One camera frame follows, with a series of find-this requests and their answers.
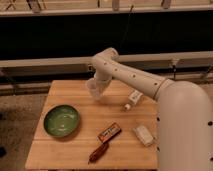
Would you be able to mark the green ceramic bowl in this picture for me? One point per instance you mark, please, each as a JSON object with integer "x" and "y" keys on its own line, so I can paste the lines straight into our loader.
{"x": 61, "y": 121}

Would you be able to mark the wooden table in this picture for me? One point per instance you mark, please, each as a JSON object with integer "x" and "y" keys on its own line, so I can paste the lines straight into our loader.
{"x": 72, "y": 152}

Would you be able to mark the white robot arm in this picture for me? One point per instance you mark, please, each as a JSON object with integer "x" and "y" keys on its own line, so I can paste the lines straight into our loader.
{"x": 184, "y": 113}

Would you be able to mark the white wrapped packet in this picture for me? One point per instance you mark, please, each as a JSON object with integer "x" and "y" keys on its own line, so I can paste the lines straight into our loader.
{"x": 144, "y": 135}

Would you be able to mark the white tube with cap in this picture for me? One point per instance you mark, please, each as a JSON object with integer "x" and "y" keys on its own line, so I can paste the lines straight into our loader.
{"x": 133, "y": 99}

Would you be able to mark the pale robot gripper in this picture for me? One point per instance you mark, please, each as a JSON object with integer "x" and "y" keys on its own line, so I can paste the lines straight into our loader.
{"x": 100, "y": 86}

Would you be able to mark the brown candy bar wrapper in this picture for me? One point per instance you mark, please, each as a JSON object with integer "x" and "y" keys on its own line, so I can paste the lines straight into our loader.
{"x": 109, "y": 133}

